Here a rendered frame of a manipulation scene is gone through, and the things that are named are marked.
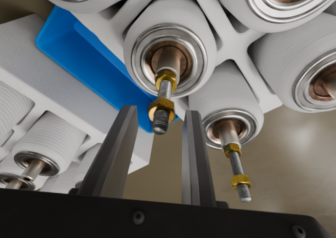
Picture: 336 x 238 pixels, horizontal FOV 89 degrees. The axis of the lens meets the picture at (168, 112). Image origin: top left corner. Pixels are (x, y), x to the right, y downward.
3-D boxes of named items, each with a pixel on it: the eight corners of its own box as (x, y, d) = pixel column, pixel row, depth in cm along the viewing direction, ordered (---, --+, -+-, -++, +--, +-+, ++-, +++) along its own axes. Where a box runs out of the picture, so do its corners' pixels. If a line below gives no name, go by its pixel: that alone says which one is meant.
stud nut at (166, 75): (177, 89, 15) (177, 94, 15) (158, 90, 15) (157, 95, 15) (175, 68, 14) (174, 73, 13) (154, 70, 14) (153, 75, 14)
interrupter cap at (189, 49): (154, 101, 21) (153, 105, 20) (116, 43, 16) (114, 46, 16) (216, 80, 18) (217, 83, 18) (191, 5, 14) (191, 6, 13)
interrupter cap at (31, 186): (-7, 178, 37) (-10, 181, 36) (3, 167, 33) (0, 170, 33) (29, 192, 40) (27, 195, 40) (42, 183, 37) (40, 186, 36)
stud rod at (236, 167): (223, 140, 22) (238, 202, 16) (225, 135, 21) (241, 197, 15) (231, 141, 22) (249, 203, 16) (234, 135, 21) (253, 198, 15)
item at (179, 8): (163, 55, 35) (150, 111, 21) (138, 5, 30) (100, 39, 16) (208, 34, 32) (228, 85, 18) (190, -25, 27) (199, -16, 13)
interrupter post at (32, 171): (30, 161, 31) (16, 178, 29) (35, 156, 30) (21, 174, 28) (43, 167, 33) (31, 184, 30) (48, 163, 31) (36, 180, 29)
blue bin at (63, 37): (66, 26, 39) (31, 43, 30) (92, -13, 34) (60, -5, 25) (156, 106, 53) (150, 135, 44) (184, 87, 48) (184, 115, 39)
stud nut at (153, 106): (176, 117, 12) (175, 126, 12) (153, 118, 13) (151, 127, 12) (173, 95, 11) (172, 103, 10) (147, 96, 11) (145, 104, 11)
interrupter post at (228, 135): (215, 134, 24) (219, 153, 21) (219, 121, 22) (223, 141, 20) (232, 135, 24) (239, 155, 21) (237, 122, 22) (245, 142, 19)
